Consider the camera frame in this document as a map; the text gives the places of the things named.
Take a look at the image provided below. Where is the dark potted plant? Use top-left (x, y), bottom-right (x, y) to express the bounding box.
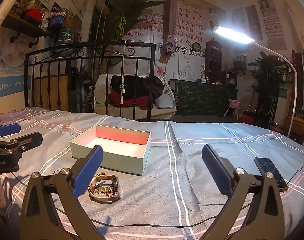
top-left (253, 52), bottom-right (283, 128)

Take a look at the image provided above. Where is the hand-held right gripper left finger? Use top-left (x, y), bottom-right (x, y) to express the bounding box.
top-left (19, 144), bottom-right (107, 240)

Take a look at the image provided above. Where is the tall dark wooden shelf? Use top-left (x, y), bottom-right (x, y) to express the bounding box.
top-left (291, 50), bottom-right (304, 112)

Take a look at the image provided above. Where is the black cable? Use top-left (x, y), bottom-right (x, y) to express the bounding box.
top-left (7, 175), bottom-right (253, 228)

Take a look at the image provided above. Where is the wicker swing chair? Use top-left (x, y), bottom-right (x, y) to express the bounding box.
top-left (93, 74), bottom-right (177, 120)

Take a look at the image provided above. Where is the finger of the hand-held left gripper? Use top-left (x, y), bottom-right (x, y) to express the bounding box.
top-left (0, 123), bottom-right (20, 143)
top-left (0, 132), bottom-right (43, 154)

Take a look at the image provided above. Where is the face wall poster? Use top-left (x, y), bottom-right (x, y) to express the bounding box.
top-left (0, 27), bottom-right (32, 100)

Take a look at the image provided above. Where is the grey blue pillow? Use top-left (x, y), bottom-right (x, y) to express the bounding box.
top-left (154, 95), bottom-right (175, 108)

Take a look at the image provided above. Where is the hanging purple dried bouquet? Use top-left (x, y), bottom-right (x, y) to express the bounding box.
top-left (159, 0), bottom-right (180, 63)

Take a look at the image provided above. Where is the pink stool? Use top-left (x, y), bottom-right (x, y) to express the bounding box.
top-left (226, 99), bottom-right (242, 120)

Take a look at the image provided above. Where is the blue basket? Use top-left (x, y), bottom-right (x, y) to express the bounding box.
top-left (49, 15), bottom-right (65, 28)

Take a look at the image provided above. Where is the grey plaid bed sheet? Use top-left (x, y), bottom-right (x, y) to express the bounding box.
top-left (0, 106), bottom-right (304, 240)

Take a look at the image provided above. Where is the large leaf plant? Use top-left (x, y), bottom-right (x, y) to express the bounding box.
top-left (92, 0), bottom-right (173, 43)

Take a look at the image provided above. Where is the wooden wall shelf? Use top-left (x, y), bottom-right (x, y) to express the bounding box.
top-left (0, 12), bottom-right (52, 48)

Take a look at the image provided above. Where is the black smartphone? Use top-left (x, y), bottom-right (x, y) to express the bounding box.
top-left (254, 157), bottom-right (289, 192)

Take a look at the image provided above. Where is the black iron bed frame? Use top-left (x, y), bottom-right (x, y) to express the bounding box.
top-left (24, 41), bottom-right (156, 122)

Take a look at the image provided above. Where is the red phone booth cabinet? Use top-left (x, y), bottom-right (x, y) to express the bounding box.
top-left (205, 40), bottom-right (222, 84)

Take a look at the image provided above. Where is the small wall organizer shelf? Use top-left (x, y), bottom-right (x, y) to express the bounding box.
top-left (233, 55), bottom-right (248, 75)

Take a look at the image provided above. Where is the red cloth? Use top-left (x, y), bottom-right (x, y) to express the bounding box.
top-left (107, 91), bottom-right (155, 110)

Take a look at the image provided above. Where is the tan strap wristwatch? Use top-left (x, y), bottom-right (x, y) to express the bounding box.
top-left (88, 172), bottom-right (122, 204)

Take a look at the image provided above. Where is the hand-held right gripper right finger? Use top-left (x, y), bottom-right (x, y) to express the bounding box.
top-left (201, 144), bottom-right (286, 240)

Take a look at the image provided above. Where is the white floor lamp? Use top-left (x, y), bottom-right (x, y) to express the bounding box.
top-left (212, 25), bottom-right (299, 118)

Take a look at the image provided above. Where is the large printed wall banner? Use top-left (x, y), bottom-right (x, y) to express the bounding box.
top-left (112, 0), bottom-right (227, 80)

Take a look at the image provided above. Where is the counter with green floral cloth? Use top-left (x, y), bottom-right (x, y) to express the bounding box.
top-left (168, 79), bottom-right (239, 117)

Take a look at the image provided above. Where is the gold leaf charm necklace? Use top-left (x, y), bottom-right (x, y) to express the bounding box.
top-left (96, 184), bottom-right (114, 198)

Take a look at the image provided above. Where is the pale green box pink inside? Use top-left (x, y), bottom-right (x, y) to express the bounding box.
top-left (69, 124), bottom-right (152, 175)

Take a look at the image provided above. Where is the low wooden cabinet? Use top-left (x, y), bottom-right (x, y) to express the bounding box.
top-left (283, 116), bottom-right (304, 137)

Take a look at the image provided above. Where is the portrait wall poster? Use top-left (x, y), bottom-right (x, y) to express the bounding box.
top-left (258, 0), bottom-right (288, 50)

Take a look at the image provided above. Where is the green round tin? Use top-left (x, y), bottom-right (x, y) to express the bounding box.
top-left (58, 29), bottom-right (75, 43)

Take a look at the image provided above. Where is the knotted swing rope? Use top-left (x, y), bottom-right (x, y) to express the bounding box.
top-left (174, 55), bottom-right (180, 103)

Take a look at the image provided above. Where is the black clothing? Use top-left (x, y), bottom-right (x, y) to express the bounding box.
top-left (110, 75), bottom-right (165, 100)

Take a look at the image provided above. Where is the red box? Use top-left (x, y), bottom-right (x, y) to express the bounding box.
top-left (24, 8), bottom-right (42, 22)

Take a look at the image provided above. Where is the swing rope with tassel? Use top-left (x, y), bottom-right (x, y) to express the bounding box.
top-left (120, 40), bottom-right (126, 105)

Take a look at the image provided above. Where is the red floor container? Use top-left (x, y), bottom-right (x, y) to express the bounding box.
top-left (242, 111), bottom-right (258, 126)

